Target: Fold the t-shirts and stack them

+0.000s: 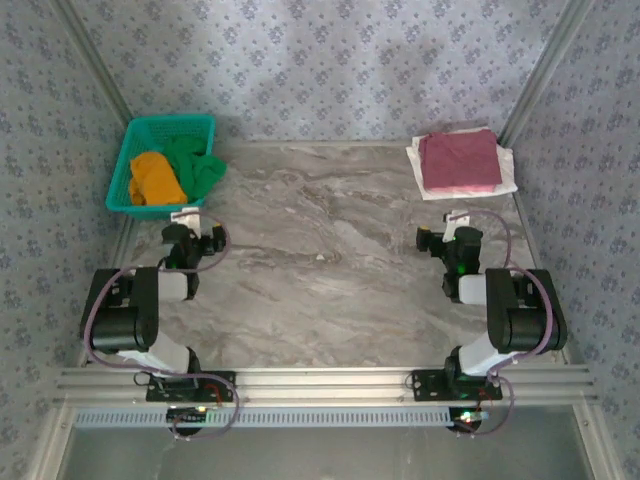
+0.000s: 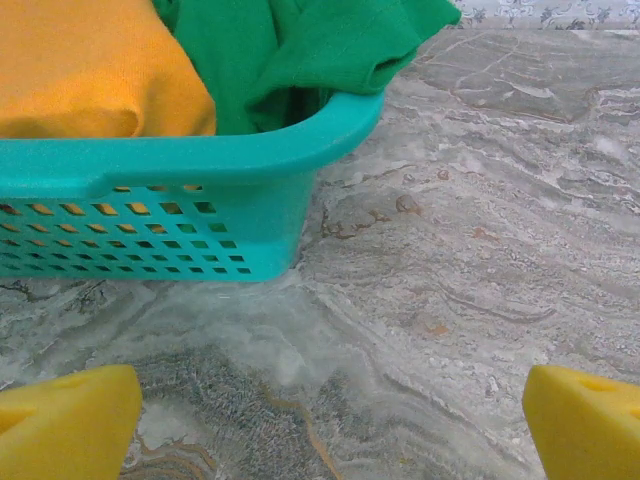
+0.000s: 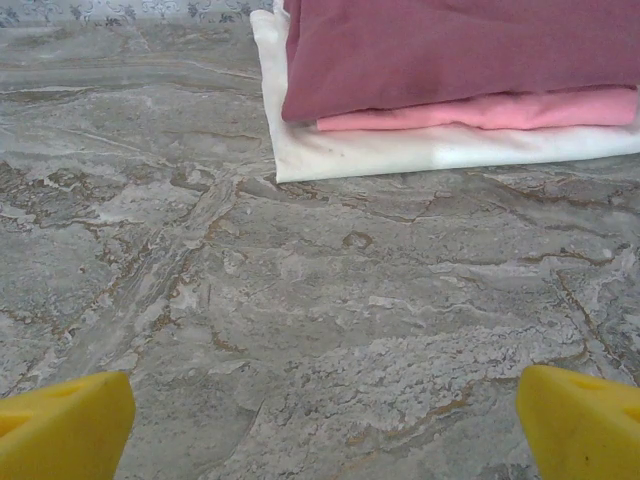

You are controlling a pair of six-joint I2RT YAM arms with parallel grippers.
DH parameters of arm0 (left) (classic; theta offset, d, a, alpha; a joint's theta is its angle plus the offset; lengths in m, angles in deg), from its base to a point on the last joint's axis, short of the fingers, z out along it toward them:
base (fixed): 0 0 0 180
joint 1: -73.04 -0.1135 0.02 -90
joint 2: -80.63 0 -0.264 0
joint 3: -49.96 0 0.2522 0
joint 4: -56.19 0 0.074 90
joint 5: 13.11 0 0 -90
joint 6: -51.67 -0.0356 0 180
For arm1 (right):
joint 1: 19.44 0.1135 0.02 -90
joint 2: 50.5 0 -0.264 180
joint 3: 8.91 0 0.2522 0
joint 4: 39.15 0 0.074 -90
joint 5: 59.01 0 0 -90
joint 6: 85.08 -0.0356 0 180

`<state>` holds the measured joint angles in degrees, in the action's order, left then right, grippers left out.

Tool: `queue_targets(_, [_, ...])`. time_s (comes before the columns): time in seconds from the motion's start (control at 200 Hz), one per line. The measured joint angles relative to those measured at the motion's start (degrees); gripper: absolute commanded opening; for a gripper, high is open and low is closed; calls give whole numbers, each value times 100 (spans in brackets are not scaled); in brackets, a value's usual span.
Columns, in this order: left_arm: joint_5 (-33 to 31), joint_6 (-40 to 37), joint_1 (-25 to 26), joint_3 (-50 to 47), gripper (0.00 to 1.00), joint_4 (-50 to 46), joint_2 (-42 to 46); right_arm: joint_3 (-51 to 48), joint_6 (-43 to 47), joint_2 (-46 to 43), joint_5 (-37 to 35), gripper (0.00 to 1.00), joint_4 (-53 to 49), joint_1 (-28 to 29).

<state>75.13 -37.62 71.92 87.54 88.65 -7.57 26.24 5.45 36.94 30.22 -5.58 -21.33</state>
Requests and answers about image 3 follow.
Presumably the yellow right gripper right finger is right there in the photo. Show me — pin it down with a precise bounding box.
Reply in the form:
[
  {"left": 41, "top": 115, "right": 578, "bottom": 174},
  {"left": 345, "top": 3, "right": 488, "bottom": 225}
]
[{"left": 516, "top": 364, "right": 640, "bottom": 480}]

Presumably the pink folded t-shirt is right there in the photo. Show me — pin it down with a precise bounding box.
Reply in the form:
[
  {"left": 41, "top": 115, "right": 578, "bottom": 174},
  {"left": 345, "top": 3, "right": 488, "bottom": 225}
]
[{"left": 316, "top": 91, "right": 640, "bottom": 133}]

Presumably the maroon folded t-shirt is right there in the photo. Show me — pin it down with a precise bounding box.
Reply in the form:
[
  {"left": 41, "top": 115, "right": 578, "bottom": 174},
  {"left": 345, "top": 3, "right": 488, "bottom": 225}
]
[{"left": 281, "top": 0, "right": 640, "bottom": 124}]

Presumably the stack of folded cloths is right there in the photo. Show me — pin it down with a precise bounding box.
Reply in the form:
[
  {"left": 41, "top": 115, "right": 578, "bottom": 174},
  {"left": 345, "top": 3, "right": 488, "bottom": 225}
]
[{"left": 249, "top": 0, "right": 640, "bottom": 184}]

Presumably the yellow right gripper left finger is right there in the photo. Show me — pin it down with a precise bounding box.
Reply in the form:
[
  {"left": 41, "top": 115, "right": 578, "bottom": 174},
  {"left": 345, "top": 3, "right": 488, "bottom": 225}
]
[{"left": 0, "top": 370, "right": 137, "bottom": 480}]

